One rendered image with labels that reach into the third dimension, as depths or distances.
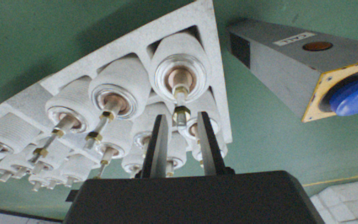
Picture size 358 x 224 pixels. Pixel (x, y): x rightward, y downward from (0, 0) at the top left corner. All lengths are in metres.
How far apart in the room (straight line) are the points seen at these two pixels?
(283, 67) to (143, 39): 0.21
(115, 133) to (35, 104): 0.31
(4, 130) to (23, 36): 0.29
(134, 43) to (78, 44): 0.30
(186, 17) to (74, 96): 0.24
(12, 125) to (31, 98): 0.09
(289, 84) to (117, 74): 0.24
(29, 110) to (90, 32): 0.29
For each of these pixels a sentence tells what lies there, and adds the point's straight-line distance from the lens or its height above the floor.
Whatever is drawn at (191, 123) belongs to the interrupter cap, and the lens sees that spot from 0.24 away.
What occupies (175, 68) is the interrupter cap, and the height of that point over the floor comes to 0.25.
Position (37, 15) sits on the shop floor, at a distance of 0.57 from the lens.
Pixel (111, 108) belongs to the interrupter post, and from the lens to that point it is 0.21.
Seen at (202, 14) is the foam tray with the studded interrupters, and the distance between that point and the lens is 0.24.
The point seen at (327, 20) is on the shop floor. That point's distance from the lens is 0.60.
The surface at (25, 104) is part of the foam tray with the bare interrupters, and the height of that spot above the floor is 0.15.
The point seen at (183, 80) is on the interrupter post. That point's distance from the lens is 0.16.
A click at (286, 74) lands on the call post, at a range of 0.21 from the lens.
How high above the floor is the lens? 0.41
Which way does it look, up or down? 48 degrees down
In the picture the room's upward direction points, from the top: 179 degrees clockwise
